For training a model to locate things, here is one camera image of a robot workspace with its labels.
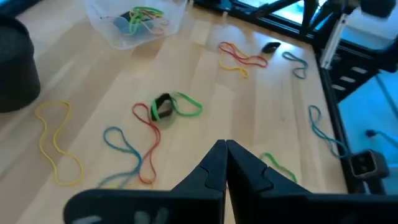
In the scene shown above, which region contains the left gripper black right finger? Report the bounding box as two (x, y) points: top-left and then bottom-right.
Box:
(226, 139), (398, 224)

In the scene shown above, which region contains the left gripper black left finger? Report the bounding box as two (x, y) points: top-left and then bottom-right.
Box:
(63, 139), (227, 224)

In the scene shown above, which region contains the green rubber band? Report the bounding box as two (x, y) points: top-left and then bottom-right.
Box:
(150, 91), (204, 122)
(259, 151), (299, 184)
(127, 6), (165, 34)

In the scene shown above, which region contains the teal rubber band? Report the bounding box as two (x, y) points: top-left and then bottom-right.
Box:
(281, 50), (310, 80)
(308, 104), (351, 159)

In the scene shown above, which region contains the yellow rubber band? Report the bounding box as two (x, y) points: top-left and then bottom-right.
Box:
(135, 12), (165, 37)
(34, 100), (85, 187)
(219, 43), (250, 79)

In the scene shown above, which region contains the clear plastic bin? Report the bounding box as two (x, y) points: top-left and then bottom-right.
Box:
(83, 0), (188, 50)

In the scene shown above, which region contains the potted green plant black pot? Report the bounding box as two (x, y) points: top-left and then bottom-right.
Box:
(0, 15), (42, 113)

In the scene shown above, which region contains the black table-level camera box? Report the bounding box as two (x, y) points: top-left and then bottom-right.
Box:
(348, 149), (390, 180)

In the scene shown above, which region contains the blue floor cable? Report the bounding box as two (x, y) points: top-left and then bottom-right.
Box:
(365, 129), (398, 147)

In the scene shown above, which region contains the silver aluminium rig post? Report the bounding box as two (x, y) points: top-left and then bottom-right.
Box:
(319, 12), (348, 70)

